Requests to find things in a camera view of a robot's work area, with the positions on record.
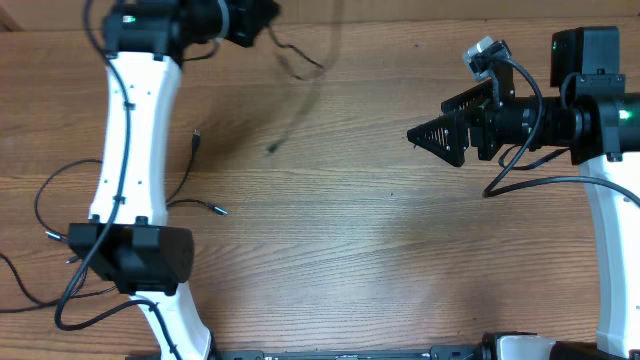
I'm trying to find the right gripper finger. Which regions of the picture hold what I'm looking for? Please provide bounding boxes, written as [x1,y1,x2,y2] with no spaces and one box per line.
[441,79,493,114]
[407,110,469,167]

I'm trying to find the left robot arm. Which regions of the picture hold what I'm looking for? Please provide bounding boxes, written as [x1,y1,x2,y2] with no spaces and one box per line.
[69,0,280,359]

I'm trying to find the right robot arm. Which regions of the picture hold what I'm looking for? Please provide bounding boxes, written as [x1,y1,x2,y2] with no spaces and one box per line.
[407,26,639,359]

